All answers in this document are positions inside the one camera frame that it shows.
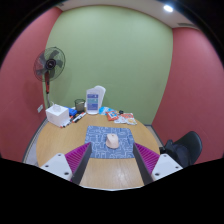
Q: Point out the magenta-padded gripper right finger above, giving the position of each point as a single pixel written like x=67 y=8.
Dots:
x=148 y=159

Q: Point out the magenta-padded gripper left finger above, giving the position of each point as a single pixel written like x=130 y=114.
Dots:
x=77 y=158

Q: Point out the pale pink computer mouse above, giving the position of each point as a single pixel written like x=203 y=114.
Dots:
x=112 y=141

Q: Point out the blue patterned mouse pad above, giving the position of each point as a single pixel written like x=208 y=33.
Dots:
x=96 y=141

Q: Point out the white marker black cap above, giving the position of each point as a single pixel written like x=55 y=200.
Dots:
x=77 y=119
x=70 y=120

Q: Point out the black office chair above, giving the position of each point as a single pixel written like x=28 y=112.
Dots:
x=185 y=148

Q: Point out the orange white snack packet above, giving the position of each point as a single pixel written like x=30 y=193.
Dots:
x=130 y=119

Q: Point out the blue whiteboard eraser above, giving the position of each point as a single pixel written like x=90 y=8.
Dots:
x=72 y=111

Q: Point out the white tissue box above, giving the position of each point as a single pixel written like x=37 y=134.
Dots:
x=56 y=115

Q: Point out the black mesh pen cup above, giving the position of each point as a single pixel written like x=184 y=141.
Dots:
x=79 y=106

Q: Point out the small black object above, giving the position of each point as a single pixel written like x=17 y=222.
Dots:
x=121 y=112

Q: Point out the light blue white packet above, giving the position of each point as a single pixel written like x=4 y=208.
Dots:
x=104 y=110

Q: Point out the red snack bag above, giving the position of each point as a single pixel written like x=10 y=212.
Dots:
x=112 y=115

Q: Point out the blue white sign stand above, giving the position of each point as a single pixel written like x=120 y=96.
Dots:
x=92 y=101

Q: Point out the black red standing fan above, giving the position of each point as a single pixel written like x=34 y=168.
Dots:
x=50 y=63

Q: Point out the ceiling air vent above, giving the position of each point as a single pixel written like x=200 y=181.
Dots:
x=186 y=25

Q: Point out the round ceiling light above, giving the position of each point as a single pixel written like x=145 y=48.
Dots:
x=168 y=8

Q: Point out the white wall outlet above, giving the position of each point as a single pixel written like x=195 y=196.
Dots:
x=40 y=108

